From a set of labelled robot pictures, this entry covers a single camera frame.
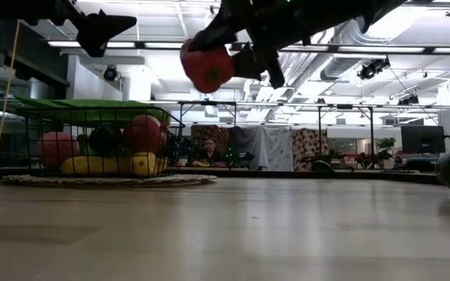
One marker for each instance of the long green leafy vegetable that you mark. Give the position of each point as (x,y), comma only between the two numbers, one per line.
(92,109)

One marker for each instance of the pink peach with green leaf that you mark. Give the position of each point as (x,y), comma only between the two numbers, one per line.
(57,150)

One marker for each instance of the grey cloth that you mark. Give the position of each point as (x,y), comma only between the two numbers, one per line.
(248,140)

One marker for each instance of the yellow banana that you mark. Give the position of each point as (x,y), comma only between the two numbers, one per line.
(96,165)

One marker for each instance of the black metal rack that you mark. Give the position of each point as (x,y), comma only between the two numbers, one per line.
(209,103)

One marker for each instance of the floral patterned cloth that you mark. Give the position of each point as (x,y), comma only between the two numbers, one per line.
(307,146)

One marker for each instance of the round woven placemat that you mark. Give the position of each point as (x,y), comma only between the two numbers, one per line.
(111,180)

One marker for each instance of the yellow lemon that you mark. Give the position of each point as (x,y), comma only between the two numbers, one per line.
(144,164)

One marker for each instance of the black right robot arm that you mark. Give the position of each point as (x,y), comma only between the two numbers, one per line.
(346,13)

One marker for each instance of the dark red round fruit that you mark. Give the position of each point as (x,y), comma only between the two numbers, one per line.
(145,134)

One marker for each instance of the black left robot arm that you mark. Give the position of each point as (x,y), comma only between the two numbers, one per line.
(14,8)

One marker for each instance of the black computer monitor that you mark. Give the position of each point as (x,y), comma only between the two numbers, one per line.
(422,138)

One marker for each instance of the red bell pepper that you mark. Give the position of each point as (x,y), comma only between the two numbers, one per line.
(209,72)

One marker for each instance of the potted green plant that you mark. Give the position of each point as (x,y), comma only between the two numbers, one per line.
(386,145)

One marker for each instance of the white cloth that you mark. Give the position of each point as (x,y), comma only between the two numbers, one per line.
(277,146)

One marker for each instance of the dark red mandala cloth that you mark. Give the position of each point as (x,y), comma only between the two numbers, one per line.
(221,133)

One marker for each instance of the black plum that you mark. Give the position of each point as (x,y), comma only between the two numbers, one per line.
(104,140)

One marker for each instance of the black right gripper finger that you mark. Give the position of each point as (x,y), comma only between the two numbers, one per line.
(250,62)
(217,35)

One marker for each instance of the black ceiling spotlight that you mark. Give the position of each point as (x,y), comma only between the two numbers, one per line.
(408,100)
(373,69)
(110,74)

